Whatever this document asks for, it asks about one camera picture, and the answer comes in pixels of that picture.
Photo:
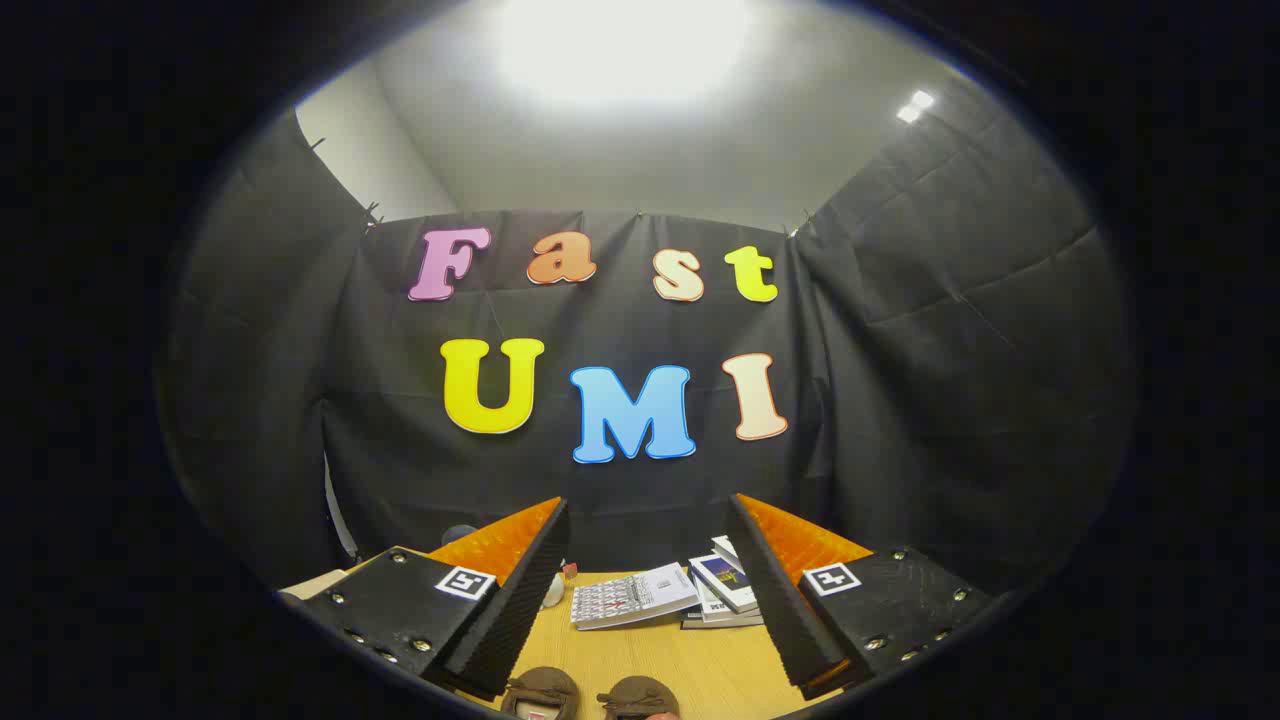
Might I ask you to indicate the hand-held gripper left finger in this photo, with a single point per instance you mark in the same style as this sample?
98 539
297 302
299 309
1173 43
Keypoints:
520 610

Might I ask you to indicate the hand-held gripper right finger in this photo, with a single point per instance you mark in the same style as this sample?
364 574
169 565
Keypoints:
775 600

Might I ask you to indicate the brown fuzzy shoe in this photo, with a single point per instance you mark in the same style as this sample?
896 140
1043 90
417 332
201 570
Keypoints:
640 695
545 688

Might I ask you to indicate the beige fabric storage box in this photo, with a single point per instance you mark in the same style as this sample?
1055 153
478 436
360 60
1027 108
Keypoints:
315 582

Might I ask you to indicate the white duck plush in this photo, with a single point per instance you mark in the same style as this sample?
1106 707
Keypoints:
553 592

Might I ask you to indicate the white book blue cover picture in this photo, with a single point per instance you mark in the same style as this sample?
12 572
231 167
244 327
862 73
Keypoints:
722 580

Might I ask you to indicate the thin white book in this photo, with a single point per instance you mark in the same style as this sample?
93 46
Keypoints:
712 608

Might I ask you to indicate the dark grey book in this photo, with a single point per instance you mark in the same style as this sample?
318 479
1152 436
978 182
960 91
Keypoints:
715 624

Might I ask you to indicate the grey white penguin plush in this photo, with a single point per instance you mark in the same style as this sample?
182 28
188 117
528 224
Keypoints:
459 535

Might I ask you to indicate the patterned cover book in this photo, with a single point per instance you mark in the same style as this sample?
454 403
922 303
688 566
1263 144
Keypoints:
630 598

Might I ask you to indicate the small ceiling spot light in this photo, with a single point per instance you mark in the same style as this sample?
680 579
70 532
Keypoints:
914 106

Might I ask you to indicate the large bright ceiling light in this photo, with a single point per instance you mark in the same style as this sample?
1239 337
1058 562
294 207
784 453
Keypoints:
620 45

